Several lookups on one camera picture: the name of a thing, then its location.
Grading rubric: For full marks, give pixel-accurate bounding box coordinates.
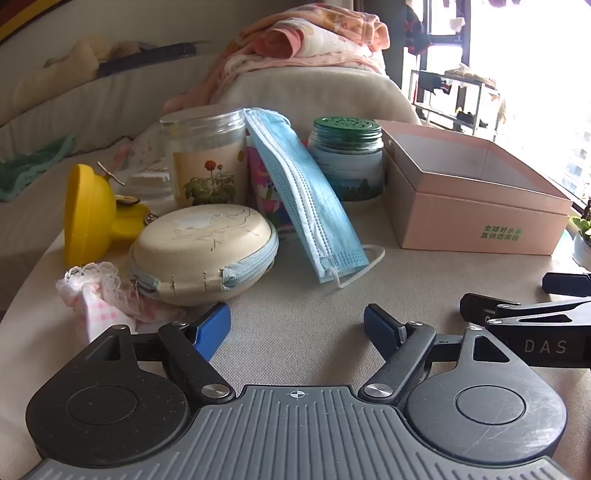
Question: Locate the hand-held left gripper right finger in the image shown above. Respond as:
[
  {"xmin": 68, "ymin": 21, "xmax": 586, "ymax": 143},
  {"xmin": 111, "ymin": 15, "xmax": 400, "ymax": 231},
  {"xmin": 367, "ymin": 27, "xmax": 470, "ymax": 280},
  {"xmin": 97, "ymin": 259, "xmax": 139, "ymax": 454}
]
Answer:
[{"xmin": 358, "ymin": 303, "xmax": 502, "ymax": 407}]

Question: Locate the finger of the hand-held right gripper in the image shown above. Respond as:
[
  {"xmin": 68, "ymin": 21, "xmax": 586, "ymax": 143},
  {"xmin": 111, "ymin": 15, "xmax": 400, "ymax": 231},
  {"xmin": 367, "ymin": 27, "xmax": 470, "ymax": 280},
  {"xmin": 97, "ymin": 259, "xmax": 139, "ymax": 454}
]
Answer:
[
  {"xmin": 459, "ymin": 293, "xmax": 591, "ymax": 329},
  {"xmin": 542, "ymin": 271, "xmax": 591, "ymax": 297}
]

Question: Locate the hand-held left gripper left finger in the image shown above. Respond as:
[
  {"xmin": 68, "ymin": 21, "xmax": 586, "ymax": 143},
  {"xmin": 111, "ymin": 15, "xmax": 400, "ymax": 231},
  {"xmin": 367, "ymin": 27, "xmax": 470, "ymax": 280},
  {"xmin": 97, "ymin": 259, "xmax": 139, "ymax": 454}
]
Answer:
[{"xmin": 88, "ymin": 302, "xmax": 236, "ymax": 407}]

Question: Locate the cream round zip case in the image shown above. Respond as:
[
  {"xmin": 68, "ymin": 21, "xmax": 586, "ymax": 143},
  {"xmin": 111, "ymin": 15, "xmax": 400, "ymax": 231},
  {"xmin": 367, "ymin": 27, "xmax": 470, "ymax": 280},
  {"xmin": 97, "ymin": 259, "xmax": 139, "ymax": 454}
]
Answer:
[{"xmin": 127, "ymin": 204, "xmax": 280, "ymax": 306}]

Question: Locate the pink cardboard box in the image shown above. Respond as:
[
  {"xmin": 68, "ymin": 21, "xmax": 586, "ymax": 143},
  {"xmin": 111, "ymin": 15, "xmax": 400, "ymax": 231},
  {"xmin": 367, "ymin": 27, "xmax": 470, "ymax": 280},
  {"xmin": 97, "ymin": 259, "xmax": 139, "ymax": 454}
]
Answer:
[{"xmin": 375, "ymin": 119, "xmax": 574, "ymax": 256}]

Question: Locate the pink checked lace cloth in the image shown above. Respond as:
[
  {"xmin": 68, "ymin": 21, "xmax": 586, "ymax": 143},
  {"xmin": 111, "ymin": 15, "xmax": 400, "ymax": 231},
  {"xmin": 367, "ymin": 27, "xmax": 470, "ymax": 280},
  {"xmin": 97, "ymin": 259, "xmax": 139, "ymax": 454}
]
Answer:
[{"xmin": 56, "ymin": 261, "xmax": 185, "ymax": 344}]

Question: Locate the colourful cartoon tissue packet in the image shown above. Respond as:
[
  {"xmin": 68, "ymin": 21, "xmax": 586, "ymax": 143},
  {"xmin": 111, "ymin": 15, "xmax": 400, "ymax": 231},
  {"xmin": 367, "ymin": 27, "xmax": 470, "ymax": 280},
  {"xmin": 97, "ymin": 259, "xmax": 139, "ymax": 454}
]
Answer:
[{"xmin": 247, "ymin": 138, "xmax": 296, "ymax": 234}]

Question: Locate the blue face mask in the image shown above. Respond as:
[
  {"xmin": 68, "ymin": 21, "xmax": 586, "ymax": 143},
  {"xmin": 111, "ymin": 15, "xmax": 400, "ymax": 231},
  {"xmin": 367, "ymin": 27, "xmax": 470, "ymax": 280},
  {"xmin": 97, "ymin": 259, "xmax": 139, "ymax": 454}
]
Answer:
[{"xmin": 243, "ymin": 107, "xmax": 386, "ymax": 291}]

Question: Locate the yellow plastic toy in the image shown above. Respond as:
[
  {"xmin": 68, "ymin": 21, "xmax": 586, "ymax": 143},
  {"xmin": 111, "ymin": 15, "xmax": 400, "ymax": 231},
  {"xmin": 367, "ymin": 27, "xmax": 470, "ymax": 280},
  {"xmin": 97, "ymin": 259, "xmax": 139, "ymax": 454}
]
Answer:
[{"xmin": 64, "ymin": 161, "xmax": 155, "ymax": 267}]

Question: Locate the potted plant in white pot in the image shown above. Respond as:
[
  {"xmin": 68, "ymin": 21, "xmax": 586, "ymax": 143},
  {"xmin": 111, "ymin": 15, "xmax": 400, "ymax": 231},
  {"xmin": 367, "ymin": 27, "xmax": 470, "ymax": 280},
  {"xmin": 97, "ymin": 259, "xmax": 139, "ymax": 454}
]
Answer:
[{"xmin": 568, "ymin": 198, "xmax": 591, "ymax": 278}]

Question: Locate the clear plastic packet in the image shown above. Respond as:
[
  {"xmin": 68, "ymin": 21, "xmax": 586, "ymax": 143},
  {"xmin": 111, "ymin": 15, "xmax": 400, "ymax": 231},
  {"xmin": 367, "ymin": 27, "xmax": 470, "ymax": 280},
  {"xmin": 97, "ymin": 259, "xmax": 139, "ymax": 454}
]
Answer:
[{"xmin": 122, "ymin": 131, "xmax": 174, "ymax": 199}]

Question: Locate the green lid glass jar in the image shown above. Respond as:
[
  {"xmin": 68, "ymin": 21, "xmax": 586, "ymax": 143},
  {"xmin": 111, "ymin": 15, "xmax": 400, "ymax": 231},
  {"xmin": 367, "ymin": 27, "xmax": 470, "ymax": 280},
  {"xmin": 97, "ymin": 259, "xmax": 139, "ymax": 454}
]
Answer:
[{"xmin": 307, "ymin": 115, "xmax": 385, "ymax": 203}]

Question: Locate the clear jar with flower label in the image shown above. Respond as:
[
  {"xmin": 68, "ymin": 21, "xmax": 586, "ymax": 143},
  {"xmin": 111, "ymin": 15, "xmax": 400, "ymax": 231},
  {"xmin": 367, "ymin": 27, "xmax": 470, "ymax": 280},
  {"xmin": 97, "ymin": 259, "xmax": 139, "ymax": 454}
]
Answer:
[{"xmin": 159, "ymin": 108, "xmax": 250, "ymax": 210}]

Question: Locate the metal shoe rack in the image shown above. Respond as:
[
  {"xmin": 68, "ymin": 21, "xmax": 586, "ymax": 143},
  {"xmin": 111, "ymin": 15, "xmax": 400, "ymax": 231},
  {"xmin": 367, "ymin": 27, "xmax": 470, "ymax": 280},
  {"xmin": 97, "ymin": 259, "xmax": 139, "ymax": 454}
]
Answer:
[{"xmin": 409, "ymin": 67, "xmax": 502, "ymax": 139}]

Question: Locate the green cloth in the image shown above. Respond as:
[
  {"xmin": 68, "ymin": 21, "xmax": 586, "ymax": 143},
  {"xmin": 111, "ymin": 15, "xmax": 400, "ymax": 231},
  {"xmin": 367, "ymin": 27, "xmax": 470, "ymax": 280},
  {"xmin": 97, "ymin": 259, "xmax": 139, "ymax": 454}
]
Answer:
[{"xmin": 0, "ymin": 134, "xmax": 77, "ymax": 204}]

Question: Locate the dark blue cloth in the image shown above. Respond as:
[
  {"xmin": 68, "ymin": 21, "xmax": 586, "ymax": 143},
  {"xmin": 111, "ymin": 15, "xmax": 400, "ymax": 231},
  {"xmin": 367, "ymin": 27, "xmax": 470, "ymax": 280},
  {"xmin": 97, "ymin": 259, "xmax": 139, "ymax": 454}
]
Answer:
[{"xmin": 97, "ymin": 41, "xmax": 211, "ymax": 77}]

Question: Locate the dark hanging garment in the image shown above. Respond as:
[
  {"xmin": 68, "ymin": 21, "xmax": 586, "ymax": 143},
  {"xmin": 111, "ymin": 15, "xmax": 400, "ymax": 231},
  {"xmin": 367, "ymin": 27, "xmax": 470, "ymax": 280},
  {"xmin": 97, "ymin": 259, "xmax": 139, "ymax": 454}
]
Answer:
[{"xmin": 404, "ymin": 0, "xmax": 432, "ymax": 54}]

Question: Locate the pink printed blanket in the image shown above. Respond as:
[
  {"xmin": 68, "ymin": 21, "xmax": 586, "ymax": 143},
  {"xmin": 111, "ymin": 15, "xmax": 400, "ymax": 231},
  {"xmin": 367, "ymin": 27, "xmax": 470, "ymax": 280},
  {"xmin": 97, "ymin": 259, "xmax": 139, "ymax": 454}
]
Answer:
[{"xmin": 161, "ymin": 2, "xmax": 391, "ymax": 114}]

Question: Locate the beige plush cloth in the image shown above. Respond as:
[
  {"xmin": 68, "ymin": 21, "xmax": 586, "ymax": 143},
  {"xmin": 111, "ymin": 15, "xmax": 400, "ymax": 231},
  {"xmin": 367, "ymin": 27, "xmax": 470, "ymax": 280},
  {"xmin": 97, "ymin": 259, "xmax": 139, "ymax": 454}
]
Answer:
[{"xmin": 14, "ymin": 37, "xmax": 139, "ymax": 112}]

